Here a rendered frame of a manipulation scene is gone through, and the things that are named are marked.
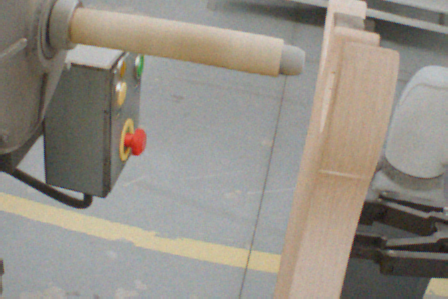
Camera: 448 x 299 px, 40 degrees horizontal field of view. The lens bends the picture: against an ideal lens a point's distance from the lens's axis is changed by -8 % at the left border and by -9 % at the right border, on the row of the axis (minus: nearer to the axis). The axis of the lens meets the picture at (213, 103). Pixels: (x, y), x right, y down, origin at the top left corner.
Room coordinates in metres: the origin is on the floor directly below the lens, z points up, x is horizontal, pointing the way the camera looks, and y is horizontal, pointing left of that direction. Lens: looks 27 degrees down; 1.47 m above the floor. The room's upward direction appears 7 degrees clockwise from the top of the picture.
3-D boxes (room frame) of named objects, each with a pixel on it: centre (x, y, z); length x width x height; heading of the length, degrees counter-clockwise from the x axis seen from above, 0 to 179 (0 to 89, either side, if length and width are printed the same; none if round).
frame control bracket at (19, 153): (0.73, 0.25, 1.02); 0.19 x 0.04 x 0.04; 173
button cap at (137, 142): (0.80, 0.11, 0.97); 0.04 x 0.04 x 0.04; 83
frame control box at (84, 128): (0.79, 0.24, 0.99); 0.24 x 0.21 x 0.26; 83
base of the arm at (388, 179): (1.22, -0.45, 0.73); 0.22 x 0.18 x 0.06; 76
